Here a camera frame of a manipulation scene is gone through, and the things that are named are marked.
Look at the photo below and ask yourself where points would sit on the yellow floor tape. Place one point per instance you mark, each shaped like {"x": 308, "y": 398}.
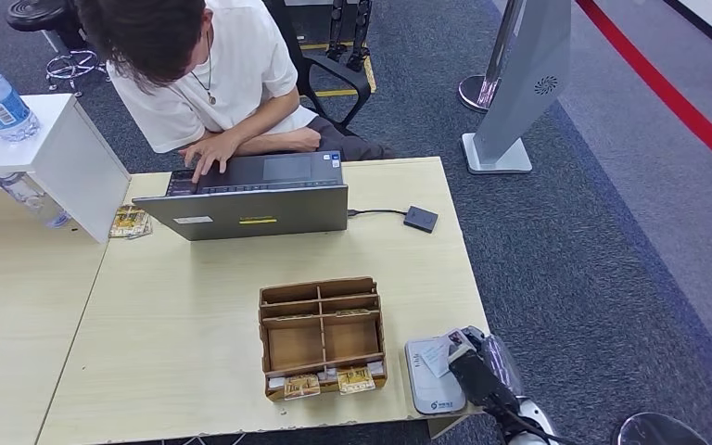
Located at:
{"x": 337, "y": 93}

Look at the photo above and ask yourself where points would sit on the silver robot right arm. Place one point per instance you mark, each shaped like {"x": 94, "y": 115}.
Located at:
{"x": 531, "y": 425}

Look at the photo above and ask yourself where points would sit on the brown wooden card organizer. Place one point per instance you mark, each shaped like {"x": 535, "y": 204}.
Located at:
{"x": 322, "y": 335}

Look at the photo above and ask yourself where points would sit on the person's left hand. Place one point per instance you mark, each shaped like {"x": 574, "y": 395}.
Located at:
{"x": 215, "y": 153}

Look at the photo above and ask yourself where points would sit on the black office chair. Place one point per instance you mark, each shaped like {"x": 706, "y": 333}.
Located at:
{"x": 344, "y": 73}

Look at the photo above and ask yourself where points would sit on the stack of gold key cards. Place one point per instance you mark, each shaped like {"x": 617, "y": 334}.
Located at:
{"x": 129, "y": 222}

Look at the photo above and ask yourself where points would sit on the red floor tape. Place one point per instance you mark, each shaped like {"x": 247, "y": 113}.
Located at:
{"x": 669, "y": 95}

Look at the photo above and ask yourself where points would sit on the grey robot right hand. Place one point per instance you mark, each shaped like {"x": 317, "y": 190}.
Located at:
{"x": 497, "y": 362}

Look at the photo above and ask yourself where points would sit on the gold room key card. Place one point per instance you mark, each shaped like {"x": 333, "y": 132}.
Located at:
{"x": 302, "y": 387}
{"x": 356, "y": 381}

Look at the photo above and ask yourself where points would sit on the chrome stanchion post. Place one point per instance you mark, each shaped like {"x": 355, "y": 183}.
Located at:
{"x": 476, "y": 92}

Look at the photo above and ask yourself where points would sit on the white card reader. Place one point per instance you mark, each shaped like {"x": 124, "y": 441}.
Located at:
{"x": 429, "y": 393}

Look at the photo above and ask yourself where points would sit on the person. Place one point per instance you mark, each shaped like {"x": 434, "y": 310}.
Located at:
{"x": 245, "y": 67}

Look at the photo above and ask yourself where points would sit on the small black square device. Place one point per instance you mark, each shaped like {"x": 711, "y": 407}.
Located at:
{"x": 421, "y": 219}

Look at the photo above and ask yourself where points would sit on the round chrome base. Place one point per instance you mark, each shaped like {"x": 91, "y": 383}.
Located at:
{"x": 657, "y": 432}

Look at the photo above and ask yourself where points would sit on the black humanoid robot legs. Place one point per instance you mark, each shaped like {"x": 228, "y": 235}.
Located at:
{"x": 347, "y": 31}

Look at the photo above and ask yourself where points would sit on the black camera bracket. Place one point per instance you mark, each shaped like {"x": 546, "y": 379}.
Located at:
{"x": 476, "y": 381}

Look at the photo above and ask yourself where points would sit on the black rectangular phone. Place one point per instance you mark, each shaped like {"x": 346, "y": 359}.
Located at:
{"x": 181, "y": 184}

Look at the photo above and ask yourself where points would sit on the black stool chrome base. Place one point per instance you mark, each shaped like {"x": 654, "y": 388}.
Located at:
{"x": 36, "y": 13}

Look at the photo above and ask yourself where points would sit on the clear unlabelled plastic bottle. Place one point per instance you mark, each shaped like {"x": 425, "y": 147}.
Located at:
{"x": 30, "y": 196}

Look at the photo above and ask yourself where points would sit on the white desk riser shelf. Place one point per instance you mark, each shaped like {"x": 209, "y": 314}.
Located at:
{"x": 79, "y": 166}

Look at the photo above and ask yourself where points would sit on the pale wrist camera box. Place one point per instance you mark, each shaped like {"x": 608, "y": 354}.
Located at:
{"x": 461, "y": 353}

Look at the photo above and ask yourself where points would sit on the person's left forearm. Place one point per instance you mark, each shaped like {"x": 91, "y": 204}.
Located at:
{"x": 264, "y": 116}

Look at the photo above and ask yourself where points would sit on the grey laptop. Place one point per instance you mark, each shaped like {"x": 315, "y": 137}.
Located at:
{"x": 251, "y": 212}

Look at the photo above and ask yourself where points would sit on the grey kiosk stand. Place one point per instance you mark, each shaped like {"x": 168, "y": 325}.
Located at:
{"x": 516, "y": 80}

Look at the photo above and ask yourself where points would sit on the person's right forearm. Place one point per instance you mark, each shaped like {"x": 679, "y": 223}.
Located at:
{"x": 264, "y": 145}

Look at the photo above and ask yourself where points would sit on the person's right hand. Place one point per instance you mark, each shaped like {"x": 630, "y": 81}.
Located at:
{"x": 305, "y": 140}

